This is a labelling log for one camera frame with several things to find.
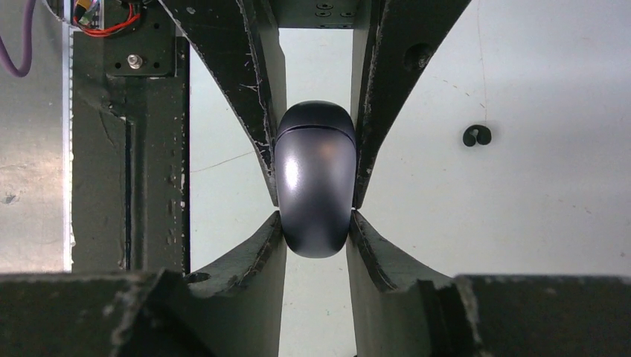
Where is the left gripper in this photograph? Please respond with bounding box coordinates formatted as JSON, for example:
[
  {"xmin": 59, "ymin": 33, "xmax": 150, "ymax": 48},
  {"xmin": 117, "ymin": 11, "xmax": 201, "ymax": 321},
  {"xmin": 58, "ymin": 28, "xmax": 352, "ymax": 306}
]
[{"xmin": 161, "ymin": 0, "xmax": 470, "ymax": 209}]

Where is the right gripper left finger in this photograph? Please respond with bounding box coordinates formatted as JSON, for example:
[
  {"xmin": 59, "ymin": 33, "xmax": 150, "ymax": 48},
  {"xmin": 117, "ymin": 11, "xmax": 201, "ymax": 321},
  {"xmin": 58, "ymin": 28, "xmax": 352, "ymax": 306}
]
[{"xmin": 1, "ymin": 213, "xmax": 286, "ymax": 356}]

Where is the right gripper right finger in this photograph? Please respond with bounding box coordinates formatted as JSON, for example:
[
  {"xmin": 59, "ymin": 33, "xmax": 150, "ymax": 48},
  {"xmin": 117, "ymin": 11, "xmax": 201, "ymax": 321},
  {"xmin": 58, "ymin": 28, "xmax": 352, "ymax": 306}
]
[{"xmin": 346, "ymin": 212, "xmax": 630, "ymax": 356}]

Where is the purple charging case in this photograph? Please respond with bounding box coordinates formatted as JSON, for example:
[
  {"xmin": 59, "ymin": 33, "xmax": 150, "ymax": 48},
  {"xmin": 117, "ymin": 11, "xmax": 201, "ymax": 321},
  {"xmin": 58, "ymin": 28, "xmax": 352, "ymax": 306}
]
[{"xmin": 274, "ymin": 100, "xmax": 357, "ymax": 259}]

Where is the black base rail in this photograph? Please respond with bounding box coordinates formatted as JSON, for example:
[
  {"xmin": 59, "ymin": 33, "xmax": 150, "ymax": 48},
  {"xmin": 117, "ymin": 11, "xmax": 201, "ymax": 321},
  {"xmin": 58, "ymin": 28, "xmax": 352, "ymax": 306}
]
[{"xmin": 71, "ymin": 1, "xmax": 190, "ymax": 274}]

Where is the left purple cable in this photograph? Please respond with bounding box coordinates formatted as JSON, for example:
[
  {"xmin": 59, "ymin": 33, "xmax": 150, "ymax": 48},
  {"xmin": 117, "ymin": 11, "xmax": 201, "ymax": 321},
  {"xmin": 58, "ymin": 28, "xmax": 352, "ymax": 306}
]
[{"xmin": 0, "ymin": 0, "xmax": 38, "ymax": 78}]

